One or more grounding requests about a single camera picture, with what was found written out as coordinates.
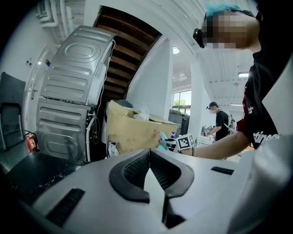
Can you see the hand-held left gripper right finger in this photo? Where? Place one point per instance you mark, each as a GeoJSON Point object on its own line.
{"type": "Point", "coordinates": [174, 176]}

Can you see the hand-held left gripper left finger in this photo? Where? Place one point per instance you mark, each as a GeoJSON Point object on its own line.
{"type": "Point", "coordinates": [130, 176]}

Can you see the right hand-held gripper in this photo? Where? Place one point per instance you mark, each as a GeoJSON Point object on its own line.
{"type": "Point", "coordinates": [185, 142]}

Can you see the person's right forearm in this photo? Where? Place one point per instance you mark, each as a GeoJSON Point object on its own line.
{"type": "Point", "coordinates": [219, 147]}

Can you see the black cabinet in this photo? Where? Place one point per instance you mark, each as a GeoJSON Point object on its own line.
{"type": "Point", "coordinates": [179, 120]}

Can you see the large cardboard box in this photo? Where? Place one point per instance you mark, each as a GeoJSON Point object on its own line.
{"type": "Point", "coordinates": [135, 134]}

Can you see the clear plastic bag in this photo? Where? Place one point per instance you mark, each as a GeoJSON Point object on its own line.
{"type": "Point", "coordinates": [142, 113]}

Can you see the window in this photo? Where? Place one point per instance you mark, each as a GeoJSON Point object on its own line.
{"type": "Point", "coordinates": [182, 101]}

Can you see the grey washing machine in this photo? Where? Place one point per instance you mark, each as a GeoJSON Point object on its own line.
{"type": "Point", "coordinates": [61, 130]}
{"type": "Point", "coordinates": [75, 68]}

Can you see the black table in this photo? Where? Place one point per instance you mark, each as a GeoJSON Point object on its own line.
{"type": "Point", "coordinates": [41, 173]}

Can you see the round ceiling lamp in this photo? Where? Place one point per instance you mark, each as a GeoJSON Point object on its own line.
{"type": "Point", "coordinates": [175, 50]}

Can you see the wooden staircase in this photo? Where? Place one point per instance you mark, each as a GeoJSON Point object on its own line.
{"type": "Point", "coordinates": [128, 52]}

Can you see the long ceiling light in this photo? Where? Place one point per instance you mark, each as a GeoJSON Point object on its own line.
{"type": "Point", "coordinates": [243, 75]}

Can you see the red fire extinguisher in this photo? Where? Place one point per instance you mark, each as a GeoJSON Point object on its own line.
{"type": "Point", "coordinates": [31, 142]}

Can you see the person's black t-shirt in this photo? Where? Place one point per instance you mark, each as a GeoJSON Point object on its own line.
{"type": "Point", "coordinates": [263, 96]}

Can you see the white door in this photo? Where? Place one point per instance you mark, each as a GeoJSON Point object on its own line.
{"type": "Point", "coordinates": [34, 91]}

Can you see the person's head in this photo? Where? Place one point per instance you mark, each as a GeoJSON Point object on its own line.
{"type": "Point", "coordinates": [249, 41]}

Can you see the white ceiling pipes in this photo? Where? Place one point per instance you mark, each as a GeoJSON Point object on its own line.
{"type": "Point", "coordinates": [55, 16]}

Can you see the black head camera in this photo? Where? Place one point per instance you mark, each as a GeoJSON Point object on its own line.
{"type": "Point", "coordinates": [198, 38]}

